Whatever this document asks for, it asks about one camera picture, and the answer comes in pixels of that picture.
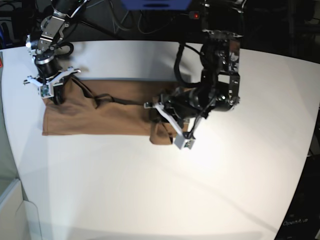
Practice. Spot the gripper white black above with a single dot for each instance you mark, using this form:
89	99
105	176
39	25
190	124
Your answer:
50	80
183	109

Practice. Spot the brown T-shirt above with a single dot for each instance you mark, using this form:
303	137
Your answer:
109	107

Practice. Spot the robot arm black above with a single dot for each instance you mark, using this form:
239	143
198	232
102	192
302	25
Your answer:
221	30
42	46

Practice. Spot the black power strip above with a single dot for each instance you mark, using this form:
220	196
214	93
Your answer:
195	15

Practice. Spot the blue box overhead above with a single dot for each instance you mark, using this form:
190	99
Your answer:
156	5

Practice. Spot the white bin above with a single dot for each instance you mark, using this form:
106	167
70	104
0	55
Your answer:
19	218

